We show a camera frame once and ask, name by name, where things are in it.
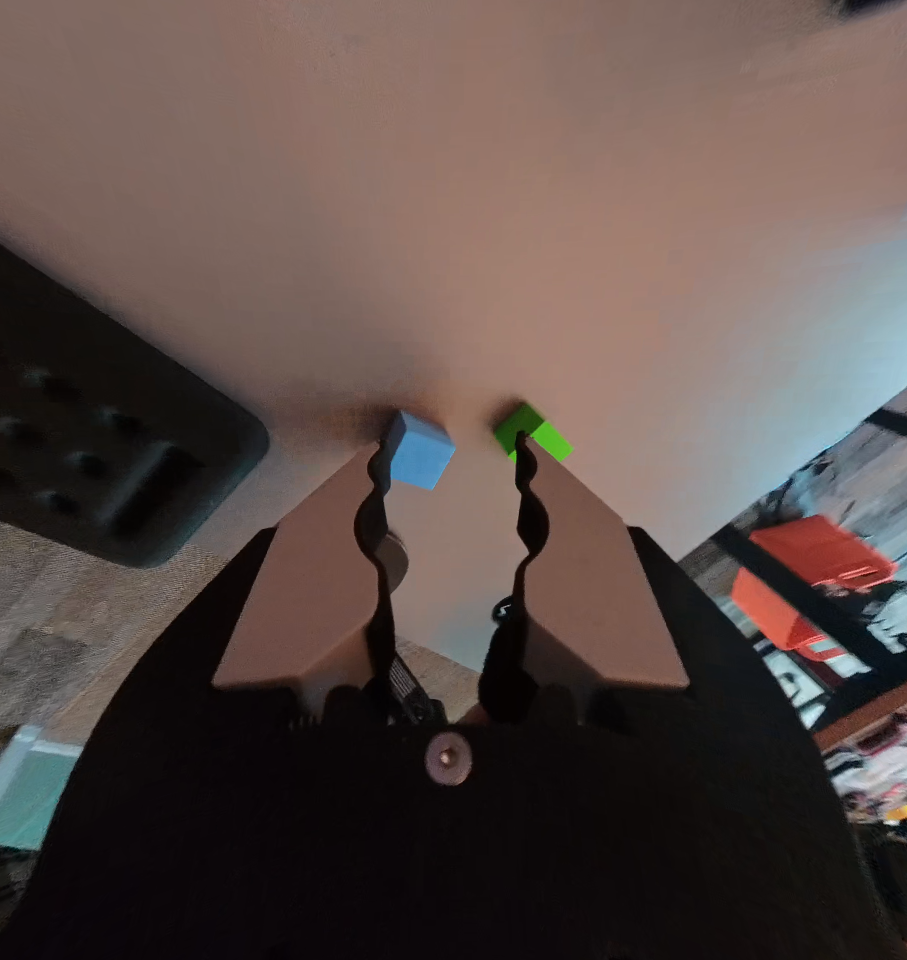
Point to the black table foot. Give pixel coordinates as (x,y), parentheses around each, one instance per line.
(862,641)

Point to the green foam cube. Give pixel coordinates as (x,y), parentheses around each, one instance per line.
(551,441)

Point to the black perforated pad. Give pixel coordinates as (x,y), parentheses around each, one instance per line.
(86,412)

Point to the blue foam cube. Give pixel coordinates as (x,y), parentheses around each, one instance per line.
(423,450)

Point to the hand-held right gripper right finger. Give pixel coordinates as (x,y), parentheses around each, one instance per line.
(596,600)

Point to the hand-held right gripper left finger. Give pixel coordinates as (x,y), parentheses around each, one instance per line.
(303,600)

